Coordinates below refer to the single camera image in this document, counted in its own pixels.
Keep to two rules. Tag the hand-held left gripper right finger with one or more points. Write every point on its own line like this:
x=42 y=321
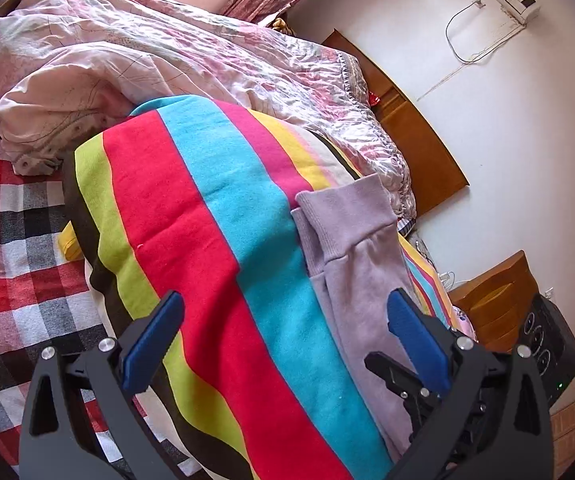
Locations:
x=417 y=342

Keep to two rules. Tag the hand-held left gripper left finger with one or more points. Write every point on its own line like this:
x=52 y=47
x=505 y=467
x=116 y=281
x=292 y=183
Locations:
x=152 y=342

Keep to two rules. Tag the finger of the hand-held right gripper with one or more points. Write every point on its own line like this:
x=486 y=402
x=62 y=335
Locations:
x=387 y=367

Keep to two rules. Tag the lilac pants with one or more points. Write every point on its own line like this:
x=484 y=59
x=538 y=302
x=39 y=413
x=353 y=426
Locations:
x=357 y=280

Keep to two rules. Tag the rolled pink floral quilt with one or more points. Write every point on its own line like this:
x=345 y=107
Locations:
x=462 y=321

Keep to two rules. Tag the wooden nightstand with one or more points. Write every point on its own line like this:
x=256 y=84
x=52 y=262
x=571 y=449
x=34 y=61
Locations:
x=497 y=300

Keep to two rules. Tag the rainbow striped blanket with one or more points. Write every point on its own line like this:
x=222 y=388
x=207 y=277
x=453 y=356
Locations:
x=207 y=260

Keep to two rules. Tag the yellow cloth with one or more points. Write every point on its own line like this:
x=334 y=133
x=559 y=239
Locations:
x=70 y=245

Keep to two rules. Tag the red plaid bed sheet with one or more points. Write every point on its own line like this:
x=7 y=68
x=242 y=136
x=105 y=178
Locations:
x=17 y=270

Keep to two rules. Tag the plain wooden headboard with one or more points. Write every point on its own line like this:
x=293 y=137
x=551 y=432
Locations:
x=417 y=145

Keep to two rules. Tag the small red object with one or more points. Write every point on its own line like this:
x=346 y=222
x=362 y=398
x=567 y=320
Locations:
x=373 y=97

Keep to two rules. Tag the yellow plush toy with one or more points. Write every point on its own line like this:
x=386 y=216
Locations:
x=280 y=25

